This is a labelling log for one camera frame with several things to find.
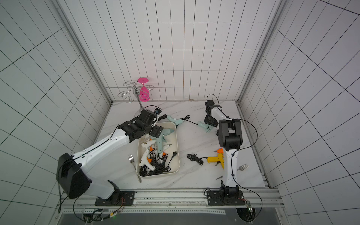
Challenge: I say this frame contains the small mint glue gun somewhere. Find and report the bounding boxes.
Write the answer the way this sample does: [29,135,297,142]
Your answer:
[167,115,184,127]

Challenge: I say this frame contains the cream plastic storage box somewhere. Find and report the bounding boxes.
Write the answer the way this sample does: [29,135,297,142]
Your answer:
[135,122,180,179]

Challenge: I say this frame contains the mint green glue gun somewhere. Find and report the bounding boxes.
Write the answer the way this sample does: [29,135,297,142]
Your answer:
[154,128,174,155]

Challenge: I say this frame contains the white glue gun orange trigger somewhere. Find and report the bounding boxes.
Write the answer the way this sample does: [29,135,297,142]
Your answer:
[139,149,155,171]

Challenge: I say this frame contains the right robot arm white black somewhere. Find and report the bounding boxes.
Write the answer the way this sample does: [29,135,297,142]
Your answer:
[204,100,243,200]

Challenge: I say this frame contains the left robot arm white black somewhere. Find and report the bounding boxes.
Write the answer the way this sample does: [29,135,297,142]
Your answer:
[56,107,163,200]

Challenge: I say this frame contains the yellow glue gun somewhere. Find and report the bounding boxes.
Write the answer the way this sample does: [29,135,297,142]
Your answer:
[207,153,224,169]

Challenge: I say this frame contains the silver fork left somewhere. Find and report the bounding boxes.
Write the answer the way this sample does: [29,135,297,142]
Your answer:
[127,154,142,183]

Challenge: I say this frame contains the silver fork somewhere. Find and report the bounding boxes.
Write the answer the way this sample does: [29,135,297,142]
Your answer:
[127,154,142,183]
[237,164,248,171]

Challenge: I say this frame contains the pink wine glass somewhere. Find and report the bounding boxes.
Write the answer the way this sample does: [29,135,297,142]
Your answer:
[137,77,153,102]

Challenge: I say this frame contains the chrome cup holder stand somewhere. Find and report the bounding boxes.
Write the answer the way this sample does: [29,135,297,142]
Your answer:
[118,81,154,113]

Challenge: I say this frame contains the silver fork right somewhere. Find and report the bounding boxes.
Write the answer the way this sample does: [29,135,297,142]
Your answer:
[237,164,248,171]

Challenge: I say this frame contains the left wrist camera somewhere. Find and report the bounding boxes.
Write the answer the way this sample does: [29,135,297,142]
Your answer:
[154,108,162,115]

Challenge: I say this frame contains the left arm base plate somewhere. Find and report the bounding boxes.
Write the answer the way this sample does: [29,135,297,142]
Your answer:
[95,190,135,207]

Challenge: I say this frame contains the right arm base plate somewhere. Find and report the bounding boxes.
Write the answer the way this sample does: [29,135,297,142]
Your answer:
[205,190,246,206]

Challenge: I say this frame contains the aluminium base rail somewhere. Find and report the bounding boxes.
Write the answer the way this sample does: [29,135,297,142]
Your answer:
[55,188,285,218]

